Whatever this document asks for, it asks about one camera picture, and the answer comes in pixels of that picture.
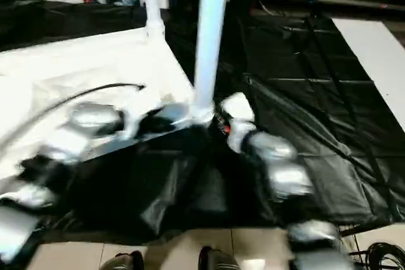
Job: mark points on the white plastic stool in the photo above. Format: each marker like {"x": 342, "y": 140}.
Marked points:
{"x": 63, "y": 67}

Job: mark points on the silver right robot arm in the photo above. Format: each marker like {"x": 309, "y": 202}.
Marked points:
{"x": 278, "y": 162}

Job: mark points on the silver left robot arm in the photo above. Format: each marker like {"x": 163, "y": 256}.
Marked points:
{"x": 79, "y": 131}

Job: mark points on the black glossy mat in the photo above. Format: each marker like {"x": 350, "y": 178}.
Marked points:
{"x": 300, "y": 93}

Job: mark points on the dark rounded robot body part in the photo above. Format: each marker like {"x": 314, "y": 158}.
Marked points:
{"x": 121, "y": 262}
{"x": 218, "y": 259}

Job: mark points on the black horizontal bar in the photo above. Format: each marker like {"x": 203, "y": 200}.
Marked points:
{"x": 332, "y": 0}

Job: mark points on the white flat board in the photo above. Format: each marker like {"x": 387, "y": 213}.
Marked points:
{"x": 376, "y": 61}

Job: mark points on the black metal table leg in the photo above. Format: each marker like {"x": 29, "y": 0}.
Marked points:
{"x": 357, "y": 230}

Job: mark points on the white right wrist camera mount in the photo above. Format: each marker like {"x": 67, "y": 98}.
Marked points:
{"x": 237, "y": 108}

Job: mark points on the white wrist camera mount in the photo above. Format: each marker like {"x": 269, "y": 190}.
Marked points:
{"x": 237, "y": 108}
{"x": 133, "y": 118}

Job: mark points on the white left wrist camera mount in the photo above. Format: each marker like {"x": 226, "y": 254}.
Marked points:
{"x": 133, "y": 118}

